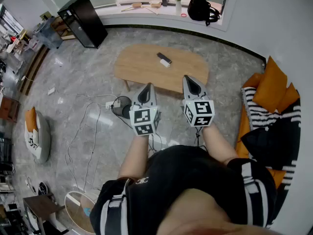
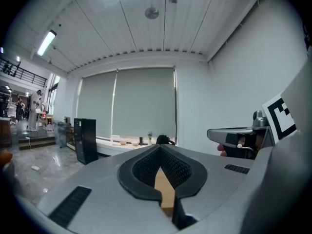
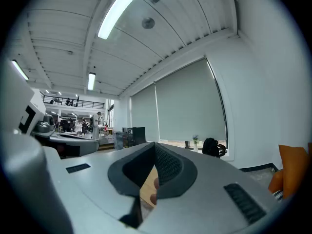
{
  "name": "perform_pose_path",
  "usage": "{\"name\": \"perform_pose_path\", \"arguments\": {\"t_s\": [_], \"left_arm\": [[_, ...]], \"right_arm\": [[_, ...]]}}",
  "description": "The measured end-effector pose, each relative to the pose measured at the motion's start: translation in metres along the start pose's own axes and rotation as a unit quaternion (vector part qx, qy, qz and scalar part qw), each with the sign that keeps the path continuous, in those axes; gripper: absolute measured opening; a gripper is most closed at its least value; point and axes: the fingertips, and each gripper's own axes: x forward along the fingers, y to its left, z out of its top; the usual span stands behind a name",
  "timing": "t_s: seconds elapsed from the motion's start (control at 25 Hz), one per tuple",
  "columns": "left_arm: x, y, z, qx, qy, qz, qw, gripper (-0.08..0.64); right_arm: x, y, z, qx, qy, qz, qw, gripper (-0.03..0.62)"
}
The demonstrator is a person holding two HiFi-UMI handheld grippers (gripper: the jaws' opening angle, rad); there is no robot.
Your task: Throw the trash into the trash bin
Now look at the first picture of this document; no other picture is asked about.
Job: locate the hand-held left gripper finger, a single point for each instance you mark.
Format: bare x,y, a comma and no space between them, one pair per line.
151,98
140,98

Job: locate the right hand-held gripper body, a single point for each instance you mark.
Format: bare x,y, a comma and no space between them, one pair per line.
200,112

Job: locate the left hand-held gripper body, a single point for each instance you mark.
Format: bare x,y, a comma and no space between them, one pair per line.
144,117

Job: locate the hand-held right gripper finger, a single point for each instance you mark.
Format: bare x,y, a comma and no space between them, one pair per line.
201,93
187,92

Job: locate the round black trash bin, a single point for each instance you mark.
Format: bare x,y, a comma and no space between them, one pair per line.
121,106

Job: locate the person's left forearm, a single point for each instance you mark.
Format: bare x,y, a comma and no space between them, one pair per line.
134,155

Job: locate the person's right forearm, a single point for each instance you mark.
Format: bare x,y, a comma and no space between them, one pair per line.
217,143

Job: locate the wooden coffee table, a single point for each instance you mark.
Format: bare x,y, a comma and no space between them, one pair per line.
146,67

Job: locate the white power strip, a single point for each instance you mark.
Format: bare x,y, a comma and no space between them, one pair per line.
112,104

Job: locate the black-white striped blanket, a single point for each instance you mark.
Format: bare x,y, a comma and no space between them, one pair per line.
259,114

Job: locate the person's black shirt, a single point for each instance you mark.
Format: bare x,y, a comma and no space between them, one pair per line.
183,170

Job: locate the large orange cushion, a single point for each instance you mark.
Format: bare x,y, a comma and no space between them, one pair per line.
270,84

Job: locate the black cushion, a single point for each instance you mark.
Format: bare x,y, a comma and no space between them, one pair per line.
274,143

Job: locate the black backpack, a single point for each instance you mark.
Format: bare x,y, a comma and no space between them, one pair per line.
200,8

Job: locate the white vase with flowers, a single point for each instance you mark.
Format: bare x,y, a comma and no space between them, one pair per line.
178,7

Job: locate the white power adapter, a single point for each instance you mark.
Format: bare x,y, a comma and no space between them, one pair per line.
51,91

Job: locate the wooden tray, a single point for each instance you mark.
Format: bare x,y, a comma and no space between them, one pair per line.
137,5
155,5

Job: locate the black upright device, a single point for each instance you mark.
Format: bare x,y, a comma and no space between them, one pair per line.
164,1

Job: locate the black glass-door cabinet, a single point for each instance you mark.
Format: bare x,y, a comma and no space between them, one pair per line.
84,21

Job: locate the person's chin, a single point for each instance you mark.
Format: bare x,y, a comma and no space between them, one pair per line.
200,214

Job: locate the wooden shelf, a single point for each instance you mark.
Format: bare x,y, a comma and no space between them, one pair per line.
63,30

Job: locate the grey round sofa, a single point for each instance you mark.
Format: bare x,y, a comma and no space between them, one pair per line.
44,136

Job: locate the wooden platform steps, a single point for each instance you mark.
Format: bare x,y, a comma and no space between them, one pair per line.
34,70

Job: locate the translucent grey storage bin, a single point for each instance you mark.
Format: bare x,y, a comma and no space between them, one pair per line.
49,33

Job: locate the white printed cushion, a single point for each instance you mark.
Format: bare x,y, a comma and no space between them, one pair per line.
33,142

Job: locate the round side table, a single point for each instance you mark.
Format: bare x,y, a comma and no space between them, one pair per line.
75,209

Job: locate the brown wooden cabinet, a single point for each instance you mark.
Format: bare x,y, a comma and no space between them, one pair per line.
9,109

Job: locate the dark wooden table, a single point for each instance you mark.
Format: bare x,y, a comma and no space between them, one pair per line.
41,205

